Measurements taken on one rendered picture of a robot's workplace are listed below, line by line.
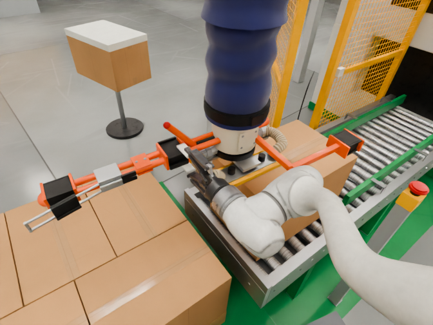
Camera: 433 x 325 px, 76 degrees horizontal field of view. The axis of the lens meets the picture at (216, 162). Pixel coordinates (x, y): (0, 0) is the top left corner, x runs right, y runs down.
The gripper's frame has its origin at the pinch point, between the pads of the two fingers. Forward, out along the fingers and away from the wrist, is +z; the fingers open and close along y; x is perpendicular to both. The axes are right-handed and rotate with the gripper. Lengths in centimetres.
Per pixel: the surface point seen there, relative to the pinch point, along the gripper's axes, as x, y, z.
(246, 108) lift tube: 17.8, -16.6, -7.2
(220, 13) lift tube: 10.9, -41.9, -1.0
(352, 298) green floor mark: 88, 121, -55
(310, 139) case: 78, 25, 3
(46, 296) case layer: -59, 66, 21
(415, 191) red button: 75, 18, -49
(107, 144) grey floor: 15, 120, 186
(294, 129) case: 77, 25, 14
